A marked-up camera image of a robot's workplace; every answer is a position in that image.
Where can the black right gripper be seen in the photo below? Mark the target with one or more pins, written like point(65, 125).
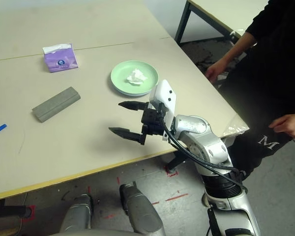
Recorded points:
point(153, 123)

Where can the white tissue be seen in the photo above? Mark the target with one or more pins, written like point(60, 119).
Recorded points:
point(137, 77)

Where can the green plate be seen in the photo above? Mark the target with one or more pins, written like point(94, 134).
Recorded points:
point(120, 73)

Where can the grey glasses case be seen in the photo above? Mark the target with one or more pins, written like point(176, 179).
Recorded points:
point(56, 104)

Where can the bystander bare forearm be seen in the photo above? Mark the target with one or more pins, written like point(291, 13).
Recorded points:
point(238, 48)

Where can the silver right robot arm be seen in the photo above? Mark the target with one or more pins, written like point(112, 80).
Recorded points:
point(211, 147)

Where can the bystander bare hand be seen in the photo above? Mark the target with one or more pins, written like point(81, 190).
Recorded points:
point(218, 68)
point(292, 126)

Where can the light blue plate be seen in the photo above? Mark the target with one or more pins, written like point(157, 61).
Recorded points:
point(132, 95)

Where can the silver robot right leg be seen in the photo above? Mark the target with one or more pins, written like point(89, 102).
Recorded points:
point(140, 211)

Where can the silver robot leg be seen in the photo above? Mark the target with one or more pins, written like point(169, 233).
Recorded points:
point(77, 214)
point(140, 211)

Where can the purple tissue pack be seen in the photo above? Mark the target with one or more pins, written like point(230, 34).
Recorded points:
point(61, 60)

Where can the clear plastic film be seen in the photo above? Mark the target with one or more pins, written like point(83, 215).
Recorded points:
point(234, 126)

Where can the white shoe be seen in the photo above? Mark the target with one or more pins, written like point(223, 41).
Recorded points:
point(205, 199)

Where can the silver robot left leg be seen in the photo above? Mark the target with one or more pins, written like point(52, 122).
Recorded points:
point(77, 214)

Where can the grey robot torso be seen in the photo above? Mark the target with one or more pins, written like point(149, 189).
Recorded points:
point(93, 233)

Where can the bystander black trousers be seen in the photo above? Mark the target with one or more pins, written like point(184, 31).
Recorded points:
point(248, 157)

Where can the white zip tie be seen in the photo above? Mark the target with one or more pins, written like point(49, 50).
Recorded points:
point(237, 32)

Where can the bystander black shirt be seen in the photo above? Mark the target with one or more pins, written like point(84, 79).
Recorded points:
point(280, 61)

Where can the wooden plank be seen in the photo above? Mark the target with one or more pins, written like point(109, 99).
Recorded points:
point(2, 231)

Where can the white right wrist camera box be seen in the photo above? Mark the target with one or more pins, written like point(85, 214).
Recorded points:
point(166, 98)

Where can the beige table black frame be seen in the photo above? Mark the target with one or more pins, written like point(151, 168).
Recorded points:
point(206, 14)

